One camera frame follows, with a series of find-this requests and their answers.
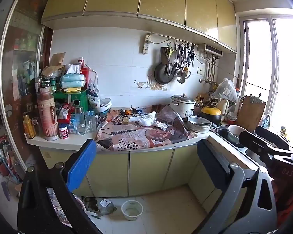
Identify white rice cooker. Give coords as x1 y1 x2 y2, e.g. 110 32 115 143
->
170 94 196 119

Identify yellow oil bottle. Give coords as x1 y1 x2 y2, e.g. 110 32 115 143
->
23 112 36 139

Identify upper yellow cabinets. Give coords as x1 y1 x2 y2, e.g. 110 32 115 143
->
42 0 237 52

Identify teal tissue pack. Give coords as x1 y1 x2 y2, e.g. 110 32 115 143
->
60 74 85 89

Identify metal basin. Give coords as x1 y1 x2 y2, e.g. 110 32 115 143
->
187 116 211 134

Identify clear glass cup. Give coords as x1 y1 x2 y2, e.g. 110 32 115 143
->
85 110 97 133

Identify small white red jar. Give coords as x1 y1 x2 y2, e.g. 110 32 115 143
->
59 124 69 139

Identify newspaper sheets on counter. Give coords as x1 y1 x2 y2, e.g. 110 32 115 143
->
96 105 195 152

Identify grey bag on floor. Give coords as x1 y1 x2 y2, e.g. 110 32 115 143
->
81 197 117 219

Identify black hanging wok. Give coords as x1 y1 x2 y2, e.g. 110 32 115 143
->
153 63 175 85

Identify green tin box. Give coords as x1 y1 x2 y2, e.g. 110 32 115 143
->
52 90 88 111

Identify white plastic bag hanging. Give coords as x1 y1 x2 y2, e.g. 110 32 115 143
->
212 78 238 103

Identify white water heater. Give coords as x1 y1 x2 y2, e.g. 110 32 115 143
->
197 44 223 57

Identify red tin canister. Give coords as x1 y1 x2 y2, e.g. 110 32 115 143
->
81 67 89 87

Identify wooden cutting board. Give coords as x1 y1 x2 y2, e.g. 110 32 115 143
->
235 96 266 133

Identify white power strip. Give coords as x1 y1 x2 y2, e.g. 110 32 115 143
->
142 34 151 55

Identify clear water bottle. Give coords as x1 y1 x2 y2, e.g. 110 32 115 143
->
75 107 86 135

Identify yellow black kettle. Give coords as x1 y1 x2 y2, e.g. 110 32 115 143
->
199 107 222 126

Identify bowl in sink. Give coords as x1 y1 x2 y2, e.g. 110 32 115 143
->
227 125 246 144

